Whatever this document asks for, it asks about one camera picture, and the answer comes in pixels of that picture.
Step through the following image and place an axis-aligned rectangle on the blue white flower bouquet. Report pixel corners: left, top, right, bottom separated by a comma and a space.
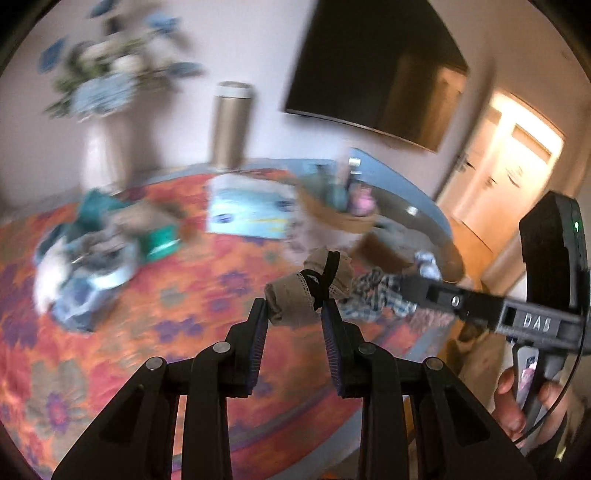
39, 0, 206, 121

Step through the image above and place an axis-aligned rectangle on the beige lace cloth roll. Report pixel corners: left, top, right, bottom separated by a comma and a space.
264, 248, 354, 326

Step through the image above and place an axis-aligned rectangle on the silver capped bottle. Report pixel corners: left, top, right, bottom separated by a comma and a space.
342, 157, 363, 204

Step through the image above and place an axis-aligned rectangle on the blue plaid cloth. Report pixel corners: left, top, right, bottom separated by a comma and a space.
339, 270, 419, 321

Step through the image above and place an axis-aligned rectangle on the black wall television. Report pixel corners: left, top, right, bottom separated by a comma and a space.
284, 0, 469, 153

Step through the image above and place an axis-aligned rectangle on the round wooden basket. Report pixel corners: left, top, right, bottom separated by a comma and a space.
295, 179, 382, 234

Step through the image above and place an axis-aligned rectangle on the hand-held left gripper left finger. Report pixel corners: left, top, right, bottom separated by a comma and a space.
52, 298, 271, 480

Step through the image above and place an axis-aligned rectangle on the gold thermos bottle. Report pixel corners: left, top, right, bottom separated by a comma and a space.
211, 82, 254, 171

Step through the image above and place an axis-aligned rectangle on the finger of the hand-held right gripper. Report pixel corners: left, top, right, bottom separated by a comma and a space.
399, 275, 504, 331

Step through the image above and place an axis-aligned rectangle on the green packet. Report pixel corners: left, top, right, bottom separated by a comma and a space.
143, 222, 181, 262

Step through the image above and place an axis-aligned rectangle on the person's right hand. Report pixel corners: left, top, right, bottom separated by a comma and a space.
490, 367, 583, 450

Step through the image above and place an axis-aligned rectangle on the white ribbed vase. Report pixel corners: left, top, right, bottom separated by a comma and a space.
83, 117, 139, 190

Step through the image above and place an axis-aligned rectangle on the black cable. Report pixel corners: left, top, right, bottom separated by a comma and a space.
519, 314, 591, 446

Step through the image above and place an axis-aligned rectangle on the pink small bottle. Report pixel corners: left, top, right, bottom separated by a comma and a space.
351, 185, 376, 216

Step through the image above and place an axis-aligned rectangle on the light blue booklet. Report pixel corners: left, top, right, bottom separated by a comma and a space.
205, 185, 296, 238

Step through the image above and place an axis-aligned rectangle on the blue white small cloth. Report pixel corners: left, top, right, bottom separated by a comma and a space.
414, 251, 443, 280

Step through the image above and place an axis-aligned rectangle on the black hair tie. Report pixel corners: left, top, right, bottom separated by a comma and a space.
302, 251, 342, 315

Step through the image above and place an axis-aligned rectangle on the white fluffy cloth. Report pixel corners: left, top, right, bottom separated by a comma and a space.
34, 240, 75, 311

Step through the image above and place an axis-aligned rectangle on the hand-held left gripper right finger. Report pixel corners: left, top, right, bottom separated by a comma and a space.
321, 300, 539, 480

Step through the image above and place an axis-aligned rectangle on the wooden door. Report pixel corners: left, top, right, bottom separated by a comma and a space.
436, 92, 566, 259

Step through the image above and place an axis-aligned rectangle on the orange floral tablecloth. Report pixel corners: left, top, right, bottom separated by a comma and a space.
0, 159, 462, 480

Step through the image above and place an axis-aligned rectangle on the teal bottle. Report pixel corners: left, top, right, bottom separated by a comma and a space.
314, 166, 347, 208

